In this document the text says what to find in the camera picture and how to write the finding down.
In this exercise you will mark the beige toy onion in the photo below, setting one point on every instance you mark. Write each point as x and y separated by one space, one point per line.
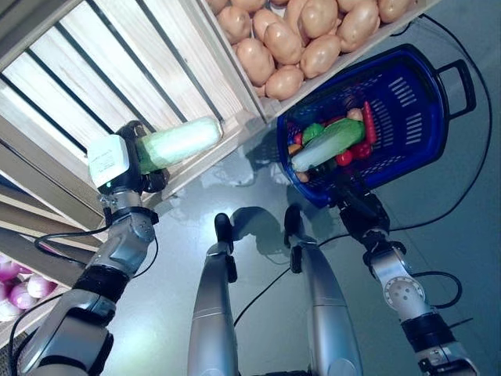
355 114

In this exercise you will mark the black robot right foot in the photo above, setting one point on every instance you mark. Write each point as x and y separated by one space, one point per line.
293 219

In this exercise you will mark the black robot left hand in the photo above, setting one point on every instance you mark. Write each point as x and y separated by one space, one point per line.
135 180

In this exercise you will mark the small red toy fruit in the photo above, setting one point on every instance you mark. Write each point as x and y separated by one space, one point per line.
297 138

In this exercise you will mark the blue plastic shopping basket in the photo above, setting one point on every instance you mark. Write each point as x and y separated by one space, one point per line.
411 164

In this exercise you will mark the wooden slatted crate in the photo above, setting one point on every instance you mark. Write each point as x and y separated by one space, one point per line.
125 86

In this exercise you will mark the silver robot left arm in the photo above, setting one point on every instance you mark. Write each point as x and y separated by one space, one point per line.
121 250

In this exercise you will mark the wooden display stand frame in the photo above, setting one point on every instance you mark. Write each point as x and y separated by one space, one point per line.
39 184

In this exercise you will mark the dark green toy cucumber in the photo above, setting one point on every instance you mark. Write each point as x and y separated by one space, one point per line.
326 166

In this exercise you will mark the tan potato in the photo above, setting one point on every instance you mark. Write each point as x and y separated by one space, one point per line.
395 8
321 56
233 23
358 23
293 15
319 15
282 41
255 60
258 91
264 19
284 83

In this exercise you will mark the green white napa cabbage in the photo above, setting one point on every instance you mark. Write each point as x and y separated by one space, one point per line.
184 141
326 145

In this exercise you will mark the black robot foot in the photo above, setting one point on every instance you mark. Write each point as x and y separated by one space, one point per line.
223 227
293 219

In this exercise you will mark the wooden onion crate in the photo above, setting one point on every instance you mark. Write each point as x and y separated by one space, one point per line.
35 317

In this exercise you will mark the black robot pelvis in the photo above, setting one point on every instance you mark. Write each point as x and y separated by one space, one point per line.
270 373

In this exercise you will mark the wooden potato crate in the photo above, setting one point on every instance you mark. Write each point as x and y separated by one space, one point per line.
225 58

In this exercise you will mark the brown toy mushroom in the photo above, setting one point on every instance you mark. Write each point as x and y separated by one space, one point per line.
303 176

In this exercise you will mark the bright green toy lettuce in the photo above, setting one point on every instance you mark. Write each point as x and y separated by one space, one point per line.
313 131

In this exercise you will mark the red toy tomato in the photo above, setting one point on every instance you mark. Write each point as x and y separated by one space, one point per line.
344 157

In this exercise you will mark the black robot left foot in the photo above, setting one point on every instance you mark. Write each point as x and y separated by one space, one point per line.
223 227

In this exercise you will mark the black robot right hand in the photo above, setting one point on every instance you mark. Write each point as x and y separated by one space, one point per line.
370 219

